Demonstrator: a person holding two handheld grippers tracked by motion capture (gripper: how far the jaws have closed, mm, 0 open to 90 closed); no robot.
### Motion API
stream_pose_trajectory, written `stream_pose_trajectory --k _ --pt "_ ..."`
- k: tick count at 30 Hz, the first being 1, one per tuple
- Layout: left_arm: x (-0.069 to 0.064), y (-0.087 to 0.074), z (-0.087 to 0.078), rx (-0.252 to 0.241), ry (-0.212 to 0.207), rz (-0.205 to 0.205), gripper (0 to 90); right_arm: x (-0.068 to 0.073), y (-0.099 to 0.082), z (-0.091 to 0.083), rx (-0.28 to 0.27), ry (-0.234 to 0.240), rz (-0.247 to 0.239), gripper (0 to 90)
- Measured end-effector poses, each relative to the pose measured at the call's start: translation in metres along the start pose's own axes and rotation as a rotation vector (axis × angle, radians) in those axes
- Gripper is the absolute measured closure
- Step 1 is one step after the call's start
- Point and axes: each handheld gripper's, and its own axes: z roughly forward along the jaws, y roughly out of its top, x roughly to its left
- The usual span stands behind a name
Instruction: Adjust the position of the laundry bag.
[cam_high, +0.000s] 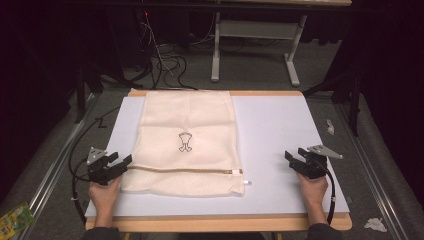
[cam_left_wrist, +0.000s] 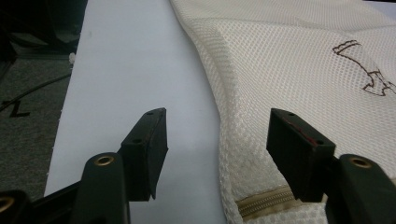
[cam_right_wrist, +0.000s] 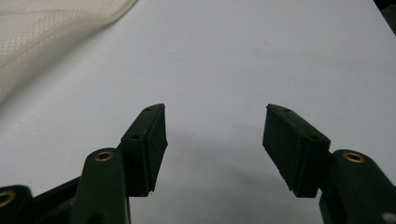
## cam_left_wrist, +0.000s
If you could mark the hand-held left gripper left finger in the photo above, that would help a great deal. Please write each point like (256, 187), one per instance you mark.
(146, 155)

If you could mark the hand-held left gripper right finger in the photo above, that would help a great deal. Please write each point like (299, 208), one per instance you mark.
(295, 155)

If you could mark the cream mesh laundry bag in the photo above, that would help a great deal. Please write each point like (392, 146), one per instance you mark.
(280, 77)

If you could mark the white table board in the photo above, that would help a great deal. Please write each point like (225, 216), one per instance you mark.
(130, 77)

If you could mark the small white scrap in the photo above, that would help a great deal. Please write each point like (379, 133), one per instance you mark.
(72, 58)

